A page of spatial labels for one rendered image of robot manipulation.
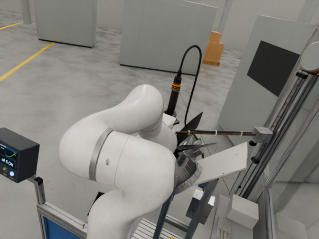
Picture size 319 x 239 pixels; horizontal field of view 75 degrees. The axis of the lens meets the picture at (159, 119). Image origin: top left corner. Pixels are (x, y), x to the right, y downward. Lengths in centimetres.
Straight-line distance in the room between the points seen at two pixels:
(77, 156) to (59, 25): 801
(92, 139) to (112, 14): 1279
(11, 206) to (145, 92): 231
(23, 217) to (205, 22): 612
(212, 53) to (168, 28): 323
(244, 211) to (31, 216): 191
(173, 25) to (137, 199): 629
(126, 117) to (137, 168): 12
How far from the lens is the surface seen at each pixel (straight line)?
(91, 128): 39
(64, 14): 823
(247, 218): 151
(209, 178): 121
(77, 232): 137
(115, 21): 1314
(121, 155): 36
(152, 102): 44
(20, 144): 125
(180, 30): 661
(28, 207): 257
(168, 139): 72
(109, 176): 37
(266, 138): 141
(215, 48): 921
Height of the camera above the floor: 199
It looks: 30 degrees down
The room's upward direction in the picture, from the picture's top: 12 degrees clockwise
